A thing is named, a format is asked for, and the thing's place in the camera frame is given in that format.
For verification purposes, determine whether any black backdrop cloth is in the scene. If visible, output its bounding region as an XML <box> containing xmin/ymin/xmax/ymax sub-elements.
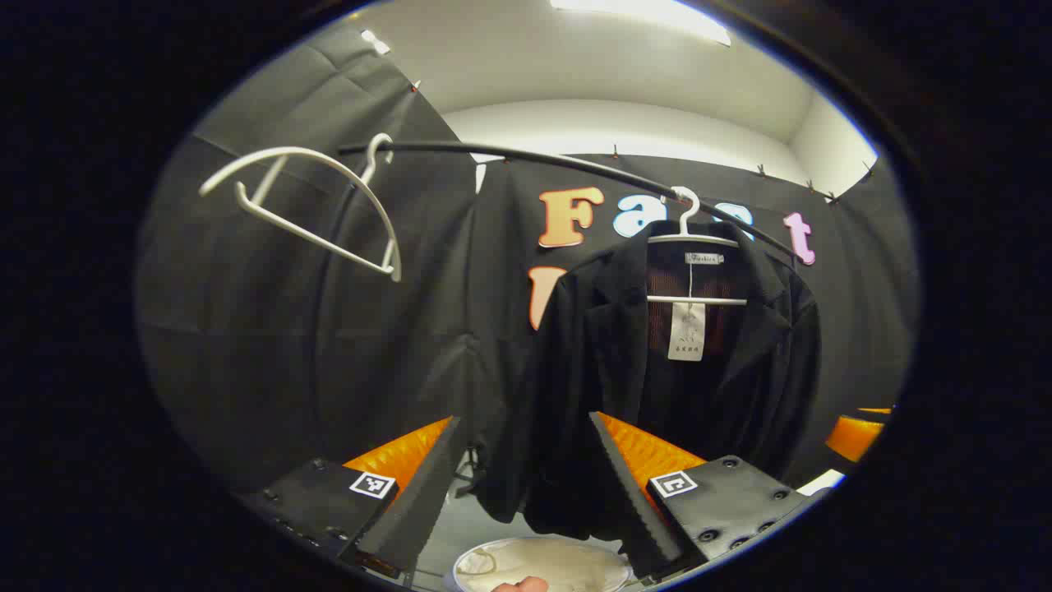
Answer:
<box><xmin>136</xmin><ymin>21</ymin><xmax>921</xmax><ymax>511</ymax></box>

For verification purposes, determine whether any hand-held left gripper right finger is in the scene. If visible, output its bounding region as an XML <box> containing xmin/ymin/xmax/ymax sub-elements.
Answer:
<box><xmin>588</xmin><ymin>411</ymin><xmax>814</xmax><ymax>583</ymax></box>

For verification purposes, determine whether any white plastic hanger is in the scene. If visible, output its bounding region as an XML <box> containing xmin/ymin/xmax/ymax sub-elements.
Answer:
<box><xmin>199</xmin><ymin>133</ymin><xmax>404</xmax><ymax>283</ymax></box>
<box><xmin>646</xmin><ymin>187</ymin><xmax>749</xmax><ymax>307</ymax></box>

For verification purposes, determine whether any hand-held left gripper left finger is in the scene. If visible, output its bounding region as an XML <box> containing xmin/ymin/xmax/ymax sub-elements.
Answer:
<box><xmin>238</xmin><ymin>415</ymin><xmax>463</xmax><ymax>585</ymax></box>

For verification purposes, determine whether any black jacket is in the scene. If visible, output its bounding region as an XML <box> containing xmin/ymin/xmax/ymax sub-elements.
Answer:
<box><xmin>473</xmin><ymin>234</ymin><xmax>823</xmax><ymax>543</ymax></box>

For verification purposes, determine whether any black clothes rack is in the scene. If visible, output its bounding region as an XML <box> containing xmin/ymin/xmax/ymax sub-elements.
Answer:
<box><xmin>339</xmin><ymin>140</ymin><xmax>798</xmax><ymax>261</ymax></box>

